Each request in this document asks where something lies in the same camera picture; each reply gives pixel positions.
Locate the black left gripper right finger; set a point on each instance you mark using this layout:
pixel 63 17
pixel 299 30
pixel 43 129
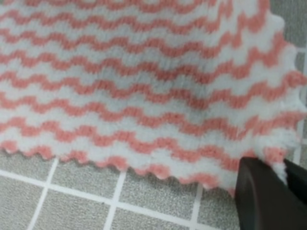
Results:
pixel 297 180

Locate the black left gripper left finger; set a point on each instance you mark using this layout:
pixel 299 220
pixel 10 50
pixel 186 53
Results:
pixel 264 202

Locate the pink white wavy towel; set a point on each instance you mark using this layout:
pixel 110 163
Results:
pixel 175 88

